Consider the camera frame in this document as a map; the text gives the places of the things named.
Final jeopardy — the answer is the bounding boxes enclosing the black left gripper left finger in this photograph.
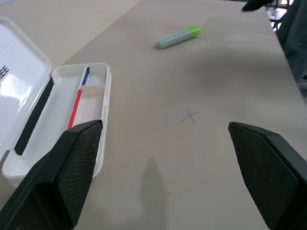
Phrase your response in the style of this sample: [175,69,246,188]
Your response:
[0,119,103,230]

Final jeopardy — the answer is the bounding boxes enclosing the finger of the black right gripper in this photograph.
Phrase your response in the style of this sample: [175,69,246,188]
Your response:
[241,0,273,12]

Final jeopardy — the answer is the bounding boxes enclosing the white plastic pencil case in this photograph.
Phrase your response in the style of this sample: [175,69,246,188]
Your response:
[0,15,112,188]

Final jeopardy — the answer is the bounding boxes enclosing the green highlighter pen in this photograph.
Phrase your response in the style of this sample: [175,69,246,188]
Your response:
[155,25,202,50]

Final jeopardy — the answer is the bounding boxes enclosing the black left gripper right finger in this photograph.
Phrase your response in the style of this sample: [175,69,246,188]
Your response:
[227,121,307,230]

